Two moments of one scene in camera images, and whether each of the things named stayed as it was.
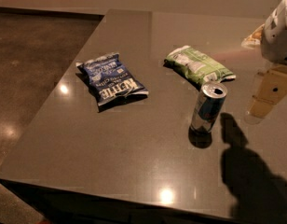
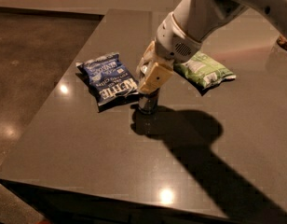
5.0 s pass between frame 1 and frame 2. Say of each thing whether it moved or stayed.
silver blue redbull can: moved
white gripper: moved
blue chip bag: stayed
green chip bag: stayed
